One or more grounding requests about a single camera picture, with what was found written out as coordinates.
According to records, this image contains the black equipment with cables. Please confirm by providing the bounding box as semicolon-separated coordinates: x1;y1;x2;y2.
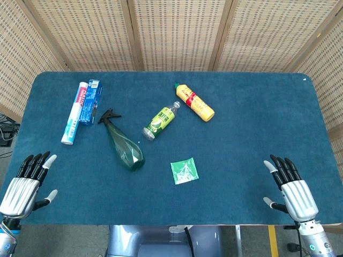
0;114;20;147

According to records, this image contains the black cable on torso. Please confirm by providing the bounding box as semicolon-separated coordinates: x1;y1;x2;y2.
183;225;195;257

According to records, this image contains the blue table cloth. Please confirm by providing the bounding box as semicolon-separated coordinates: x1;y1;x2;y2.
3;71;343;226

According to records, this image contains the white blue plastic wrap roll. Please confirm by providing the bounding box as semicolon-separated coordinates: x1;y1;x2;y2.
61;81;89;146

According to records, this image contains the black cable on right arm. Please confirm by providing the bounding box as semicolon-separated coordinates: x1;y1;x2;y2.
283;220;322;257

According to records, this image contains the yellow bottle with red label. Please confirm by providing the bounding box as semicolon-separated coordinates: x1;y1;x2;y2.
174;82;215;123

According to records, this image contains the grey robot torso base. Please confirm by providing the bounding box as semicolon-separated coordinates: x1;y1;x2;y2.
105;224;223;257

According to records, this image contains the green transparent spray bottle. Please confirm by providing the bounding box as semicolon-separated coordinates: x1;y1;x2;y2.
97;108;146;172

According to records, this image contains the clear bottle with green label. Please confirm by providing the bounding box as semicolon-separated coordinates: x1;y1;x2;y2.
141;101;182;141

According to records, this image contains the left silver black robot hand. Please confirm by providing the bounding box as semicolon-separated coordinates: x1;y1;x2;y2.
0;151;58;221

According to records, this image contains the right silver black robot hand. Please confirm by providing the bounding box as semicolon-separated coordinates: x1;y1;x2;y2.
263;154;319;222

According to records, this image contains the small green packet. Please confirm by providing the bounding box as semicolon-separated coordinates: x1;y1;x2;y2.
170;157;199;185

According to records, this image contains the blue toothpaste box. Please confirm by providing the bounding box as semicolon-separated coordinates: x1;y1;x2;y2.
79;79;103;126

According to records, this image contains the woven bamboo folding screen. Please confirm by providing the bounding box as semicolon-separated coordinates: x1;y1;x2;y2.
0;0;343;172

